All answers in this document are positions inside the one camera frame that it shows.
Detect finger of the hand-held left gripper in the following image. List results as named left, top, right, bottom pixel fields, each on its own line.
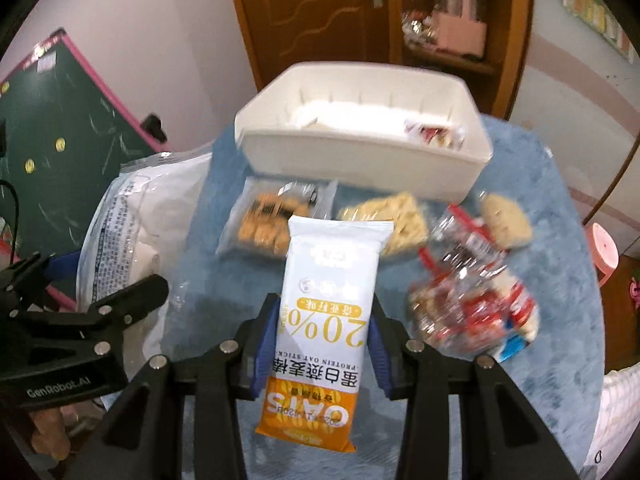
left=87, top=274, right=170, bottom=343
left=0, top=252, right=57, bottom=311

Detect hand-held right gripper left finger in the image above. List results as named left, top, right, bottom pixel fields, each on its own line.
left=65, top=292, right=281, bottom=480

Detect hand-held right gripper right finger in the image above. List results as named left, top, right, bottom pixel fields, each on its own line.
left=367, top=300, right=581, bottom=480

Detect white orange oat bar packet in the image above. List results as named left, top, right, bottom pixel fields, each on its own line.
left=255, top=215, right=396, bottom=453

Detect clear red dark snack packet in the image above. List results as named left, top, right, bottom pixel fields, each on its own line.
left=409, top=204, right=506, bottom=356

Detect blue white snack packet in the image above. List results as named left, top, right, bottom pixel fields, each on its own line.
left=492, top=332, right=531, bottom=363

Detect clear brown cookie packet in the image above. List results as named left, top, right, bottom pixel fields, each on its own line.
left=216, top=177, right=338, bottom=261

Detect yellow crispy snack packet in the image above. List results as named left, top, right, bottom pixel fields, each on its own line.
left=335, top=191, right=431, bottom=261

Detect white plastic bin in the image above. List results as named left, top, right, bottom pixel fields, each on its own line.
left=234, top=61, right=495, bottom=201

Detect small red white snack packet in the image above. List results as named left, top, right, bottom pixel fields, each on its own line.
left=402, top=119, right=466, bottom=150

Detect person's left hand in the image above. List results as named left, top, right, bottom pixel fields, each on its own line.
left=29, top=404, right=72, bottom=462

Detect large white plastic bag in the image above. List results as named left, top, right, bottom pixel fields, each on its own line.
left=77, top=150, right=216, bottom=411

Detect round pale cake packet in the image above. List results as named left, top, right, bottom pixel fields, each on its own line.
left=477, top=192, right=533, bottom=251

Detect striped bedding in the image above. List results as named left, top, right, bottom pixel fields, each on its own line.
left=587, top=365, right=640, bottom=480

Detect pink stool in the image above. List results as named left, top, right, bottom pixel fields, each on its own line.
left=585, top=222, right=621, bottom=288

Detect white wardrobe pink stripes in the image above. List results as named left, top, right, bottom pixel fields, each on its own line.
left=505, top=0, right=640, bottom=221

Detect wooden door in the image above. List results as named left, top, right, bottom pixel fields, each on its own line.
left=223, top=0, right=396, bottom=91

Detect pile of shiny wrappers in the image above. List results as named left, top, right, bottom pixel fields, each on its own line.
left=400, top=10, right=436, bottom=47

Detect pink box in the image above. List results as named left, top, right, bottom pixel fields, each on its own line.
left=434, top=0, right=488, bottom=58

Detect wooden shelf cabinet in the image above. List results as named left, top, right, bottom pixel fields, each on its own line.
left=387, top=0, right=536, bottom=121

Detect black cable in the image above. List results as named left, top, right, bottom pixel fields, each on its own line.
left=0, top=180, right=22, bottom=261

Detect green chalkboard pink frame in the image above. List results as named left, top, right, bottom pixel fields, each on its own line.
left=0, top=29, right=168, bottom=311

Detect black clip mount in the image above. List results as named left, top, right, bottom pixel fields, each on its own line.
left=141, top=114, right=168, bottom=145

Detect wall poster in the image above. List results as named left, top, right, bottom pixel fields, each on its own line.
left=557, top=0, right=638, bottom=63

